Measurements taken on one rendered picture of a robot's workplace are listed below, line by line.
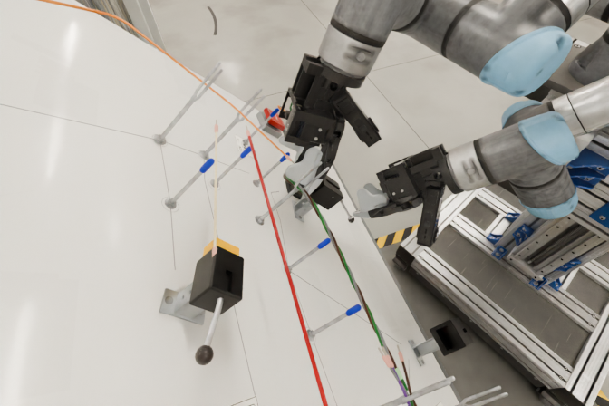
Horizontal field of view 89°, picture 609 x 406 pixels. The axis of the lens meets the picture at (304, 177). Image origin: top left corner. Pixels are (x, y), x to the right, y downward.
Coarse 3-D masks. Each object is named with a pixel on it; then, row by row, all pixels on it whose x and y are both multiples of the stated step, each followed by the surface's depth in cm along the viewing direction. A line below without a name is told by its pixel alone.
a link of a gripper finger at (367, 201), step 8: (360, 192) 60; (368, 192) 59; (360, 200) 60; (368, 200) 59; (376, 200) 58; (384, 200) 57; (360, 208) 61; (368, 208) 60; (360, 216) 61; (368, 216) 59
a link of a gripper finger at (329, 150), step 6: (336, 132) 46; (336, 138) 45; (324, 144) 46; (330, 144) 45; (336, 144) 45; (324, 150) 46; (330, 150) 45; (336, 150) 45; (324, 156) 46; (330, 156) 45; (324, 162) 46; (330, 162) 46; (318, 168) 47; (324, 168) 46; (330, 168) 47; (318, 174) 47; (324, 174) 47
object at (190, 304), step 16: (208, 256) 28; (224, 256) 28; (240, 256) 30; (208, 272) 27; (224, 272) 27; (240, 272) 29; (192, 288) 27; (208, 288) 25; (224, 288) 26; (240, 288) 27; (160, 304) 29; (176, 304) 29; (192, 304) 26; (208, 304) 27; (224, 304) 27; (192, 320) 30; (208, 336) 24; (208, 352) 23
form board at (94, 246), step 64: (0, 0) 38; (64, 0) 47; (0, 64) 32; (64, 64) 39; (128, 64) 49; (0, 128) 28; (64, 128) 33; (128, 128) 40; (192, 128) 51; (0, 192) 25; (64, 192) 29; (128, 192) 34; (192, 192) 42; (256, 192) 54; (0, 256) 22; (64, 256) 25; (128, 256) 29; (192, 256) 35; (256, 256) 43; (320, 256) 56; (0, 320) 20; (64, 320) 23; (128, 320) 26; (256, 320) 36; (320, 320) 44; (384, 320) 58; (0, 384) 19; (64, 384) 21; (128, 384) 23; (192, 384) 26; (256, 384) 31; (384, 384) 46
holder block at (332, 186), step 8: (328, 176) 58; (320, 184) 55; (328, 184) 55; (336, 184) 59; (312, 192) 55; (320, 192) 55; (328, 192) 55; (336, 192) 56; (320, 200) 56; (328, 200) 57; (336, 200) 57; (328, 208) 58
